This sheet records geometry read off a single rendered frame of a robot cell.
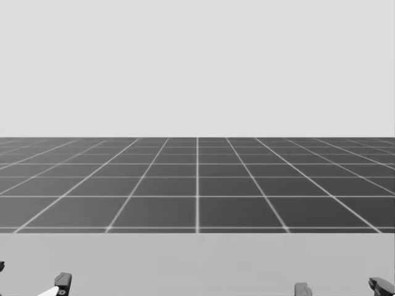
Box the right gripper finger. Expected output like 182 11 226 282
294 282 314 296
368 277 395 296

